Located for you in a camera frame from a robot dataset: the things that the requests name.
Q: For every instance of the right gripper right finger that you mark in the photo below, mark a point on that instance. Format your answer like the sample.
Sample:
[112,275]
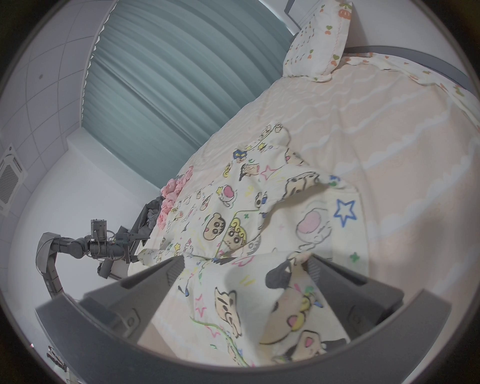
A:
[360,300]

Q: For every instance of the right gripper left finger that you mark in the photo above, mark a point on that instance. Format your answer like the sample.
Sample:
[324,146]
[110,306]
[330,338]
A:
[127,303]

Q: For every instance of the white printed pyjama top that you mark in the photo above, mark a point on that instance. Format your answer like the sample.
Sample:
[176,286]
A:
[243,292]

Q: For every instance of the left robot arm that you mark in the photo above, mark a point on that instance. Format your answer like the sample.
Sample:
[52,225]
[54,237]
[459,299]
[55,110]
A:
[71,247]

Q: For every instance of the bed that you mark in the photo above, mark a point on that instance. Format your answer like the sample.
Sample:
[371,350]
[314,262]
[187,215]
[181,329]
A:
[393,150]

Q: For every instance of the black garment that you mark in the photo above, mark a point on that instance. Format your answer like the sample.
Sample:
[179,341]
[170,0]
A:
[150,217]

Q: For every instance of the pink garment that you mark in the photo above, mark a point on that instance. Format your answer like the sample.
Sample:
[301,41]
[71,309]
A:
[176,187]

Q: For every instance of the white ceiling air vent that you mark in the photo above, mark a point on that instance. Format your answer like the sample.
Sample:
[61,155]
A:
[11,180]

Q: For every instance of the blue-green curtain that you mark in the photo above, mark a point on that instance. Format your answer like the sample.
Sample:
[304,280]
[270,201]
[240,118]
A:
[168,75]

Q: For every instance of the white printed pillow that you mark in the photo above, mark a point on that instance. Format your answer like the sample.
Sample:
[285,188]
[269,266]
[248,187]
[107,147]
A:
[318,45]

